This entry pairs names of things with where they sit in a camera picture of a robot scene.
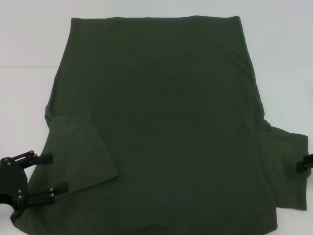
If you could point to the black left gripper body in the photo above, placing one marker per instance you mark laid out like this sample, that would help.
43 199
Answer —
12 182

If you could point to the dark green t-shirt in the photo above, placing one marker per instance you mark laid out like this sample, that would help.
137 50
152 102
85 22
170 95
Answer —
171 98

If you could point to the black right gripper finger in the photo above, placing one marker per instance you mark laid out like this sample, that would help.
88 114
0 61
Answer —
303 166

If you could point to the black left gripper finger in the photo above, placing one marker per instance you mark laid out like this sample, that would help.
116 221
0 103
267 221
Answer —
36 159
44 197

